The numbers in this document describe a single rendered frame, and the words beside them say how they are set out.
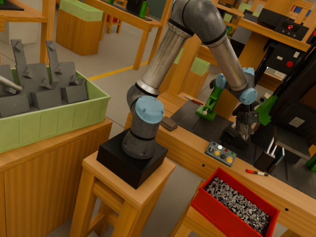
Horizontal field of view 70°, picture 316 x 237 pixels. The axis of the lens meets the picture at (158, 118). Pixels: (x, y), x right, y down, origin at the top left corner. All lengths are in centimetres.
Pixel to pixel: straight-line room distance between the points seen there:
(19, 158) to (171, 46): 78
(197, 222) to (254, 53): 111
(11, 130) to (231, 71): 91
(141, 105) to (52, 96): 60
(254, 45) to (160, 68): 85
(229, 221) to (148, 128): 50
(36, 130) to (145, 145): 50
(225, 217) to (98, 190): 56
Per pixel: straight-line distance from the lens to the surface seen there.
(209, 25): 83
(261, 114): 136
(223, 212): 103
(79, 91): 141
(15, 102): 126
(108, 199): 108
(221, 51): 88
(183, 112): 153
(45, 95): 131
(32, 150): 115
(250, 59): 166
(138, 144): 93
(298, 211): 136
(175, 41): 93
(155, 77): 96
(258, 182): 129
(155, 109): 87
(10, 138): 112
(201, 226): 106
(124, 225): 109
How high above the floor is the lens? 158
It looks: 30 degrees down
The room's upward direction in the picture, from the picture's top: 21 degrees clockwise
